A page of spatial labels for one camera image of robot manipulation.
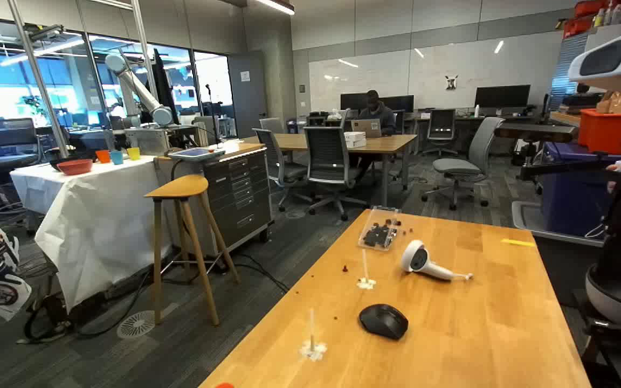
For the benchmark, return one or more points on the black computer mouse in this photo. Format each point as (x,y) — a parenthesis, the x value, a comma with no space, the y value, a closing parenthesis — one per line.
(383,319)

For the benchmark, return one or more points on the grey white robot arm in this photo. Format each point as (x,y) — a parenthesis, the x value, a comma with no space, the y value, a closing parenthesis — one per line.
(122,69)

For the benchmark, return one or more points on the grey office chair front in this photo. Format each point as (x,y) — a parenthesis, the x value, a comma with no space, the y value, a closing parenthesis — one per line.
(329,167)

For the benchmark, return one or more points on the grey drawer cabinet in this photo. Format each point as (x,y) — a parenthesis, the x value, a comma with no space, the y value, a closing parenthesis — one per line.
(237,187)

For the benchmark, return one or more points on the clear bag of black parts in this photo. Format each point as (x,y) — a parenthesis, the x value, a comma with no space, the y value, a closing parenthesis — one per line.
(379,229)

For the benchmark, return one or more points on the wooden office desk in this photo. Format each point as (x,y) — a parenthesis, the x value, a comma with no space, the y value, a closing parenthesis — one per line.
(387,149)

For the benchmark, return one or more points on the clear plastic stand far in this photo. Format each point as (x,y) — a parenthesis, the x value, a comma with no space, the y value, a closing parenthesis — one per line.
(364,281)

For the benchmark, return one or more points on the seated person in dark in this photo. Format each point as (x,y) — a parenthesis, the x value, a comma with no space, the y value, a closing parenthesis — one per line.
(375,109)

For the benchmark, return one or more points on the wooden bar stool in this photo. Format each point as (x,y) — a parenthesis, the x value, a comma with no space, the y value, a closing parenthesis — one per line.
(178,193)

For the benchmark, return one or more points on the light grey office chair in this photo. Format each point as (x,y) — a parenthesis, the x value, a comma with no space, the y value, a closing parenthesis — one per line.
(462,176)

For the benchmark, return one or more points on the white cloth covered table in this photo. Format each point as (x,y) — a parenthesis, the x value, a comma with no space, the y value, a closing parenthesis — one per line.
(98,226)

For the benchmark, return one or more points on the black monitor right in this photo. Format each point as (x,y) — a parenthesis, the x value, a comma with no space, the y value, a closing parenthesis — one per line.
(503,95)

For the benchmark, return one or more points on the red bowl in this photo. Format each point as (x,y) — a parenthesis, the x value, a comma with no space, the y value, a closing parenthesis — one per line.
(74,167)

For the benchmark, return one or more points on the blue storage bin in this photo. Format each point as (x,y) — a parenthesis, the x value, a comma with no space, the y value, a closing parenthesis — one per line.
(572,201)

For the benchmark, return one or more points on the orange box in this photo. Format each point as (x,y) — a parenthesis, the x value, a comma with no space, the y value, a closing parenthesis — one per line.
(599,129)

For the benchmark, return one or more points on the whiteboard on wall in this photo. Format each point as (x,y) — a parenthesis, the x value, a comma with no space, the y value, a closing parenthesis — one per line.
(440,77)

